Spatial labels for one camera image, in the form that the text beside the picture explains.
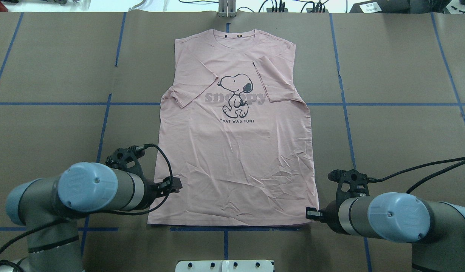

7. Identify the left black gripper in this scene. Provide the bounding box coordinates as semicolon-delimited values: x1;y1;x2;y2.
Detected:
141;177;183;209

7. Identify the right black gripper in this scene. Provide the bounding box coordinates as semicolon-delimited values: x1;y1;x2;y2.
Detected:
306;201;340;231

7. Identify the pink Snoopy t-shirt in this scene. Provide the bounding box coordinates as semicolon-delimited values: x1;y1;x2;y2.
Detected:
147;29;319;227

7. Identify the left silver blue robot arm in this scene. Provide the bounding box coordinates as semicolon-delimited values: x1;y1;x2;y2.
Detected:
0;162;182;272

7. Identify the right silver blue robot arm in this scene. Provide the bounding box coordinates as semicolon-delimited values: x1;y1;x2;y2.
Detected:
305;192;465;272

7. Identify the black device on desk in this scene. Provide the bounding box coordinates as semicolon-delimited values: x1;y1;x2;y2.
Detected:
348;0;465;14

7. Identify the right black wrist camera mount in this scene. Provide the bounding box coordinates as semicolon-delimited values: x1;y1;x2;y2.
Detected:
327;169;370;207

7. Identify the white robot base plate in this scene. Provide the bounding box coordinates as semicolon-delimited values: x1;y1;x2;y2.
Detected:
175;260;275;272

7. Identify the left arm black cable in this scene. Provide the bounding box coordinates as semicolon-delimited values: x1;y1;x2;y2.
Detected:
0;144;174;272

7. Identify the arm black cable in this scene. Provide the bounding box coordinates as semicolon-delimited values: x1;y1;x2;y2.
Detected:
0;144;174;272
367;155;465;195

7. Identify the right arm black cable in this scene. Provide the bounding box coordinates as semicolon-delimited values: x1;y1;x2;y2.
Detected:
367;155;465;195

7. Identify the aluminium frame post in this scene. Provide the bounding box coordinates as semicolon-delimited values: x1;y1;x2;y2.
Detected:
217;0;237;18

